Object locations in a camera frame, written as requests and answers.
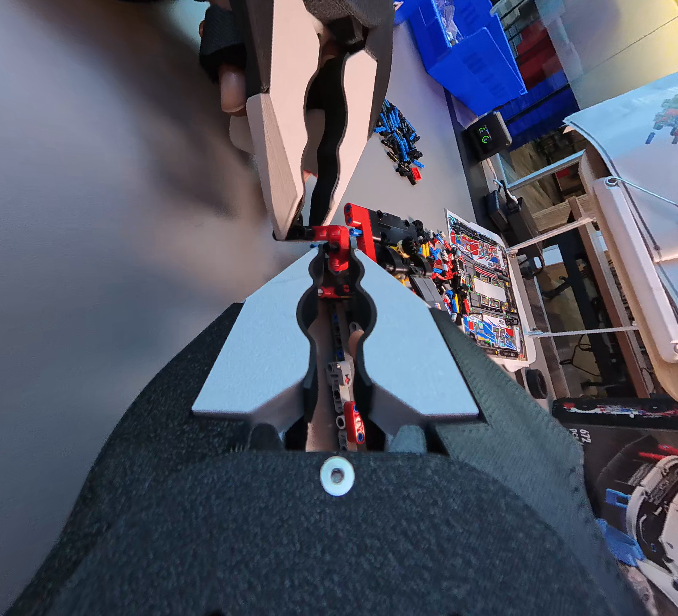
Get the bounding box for pile of black blue pins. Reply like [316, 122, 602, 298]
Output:
[373, 99, 426, 186]

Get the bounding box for lego car model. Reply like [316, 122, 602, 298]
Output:
[289, 203, 462, 452]

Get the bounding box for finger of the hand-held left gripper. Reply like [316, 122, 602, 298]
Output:
[246, 0, 325, 242]
[307, 46, 379, 228]

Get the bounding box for white metal book stand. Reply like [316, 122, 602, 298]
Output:
[495, 150, 678, 395]

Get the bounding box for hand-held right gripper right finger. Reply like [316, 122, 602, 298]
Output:
[352, 249, 480, 451]

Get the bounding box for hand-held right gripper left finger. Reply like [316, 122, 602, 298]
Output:
[192, 247, 321, 450]

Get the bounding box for small clear plastic bag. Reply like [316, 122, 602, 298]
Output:
[430, 0, 465, 46]

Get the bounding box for black lego set box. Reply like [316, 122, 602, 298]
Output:
[552, 397, 678, 616]

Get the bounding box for large blue storage bin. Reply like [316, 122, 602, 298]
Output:
[394, 0, 529, 117]

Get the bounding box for black power adapter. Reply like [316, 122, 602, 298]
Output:
[484, 189, 542, 252]

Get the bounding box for holographic sticker sheet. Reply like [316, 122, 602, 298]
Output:
[446, 209, 529, 362]

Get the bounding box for pile of mixed coloured pieces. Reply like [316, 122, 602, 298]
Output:
[424, 232, 468, 326]

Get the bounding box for red and blue crates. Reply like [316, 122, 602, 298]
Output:
[498, 17, 582, 152]

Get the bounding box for black device with display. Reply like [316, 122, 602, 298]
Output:
[466, 112, 513, 161]

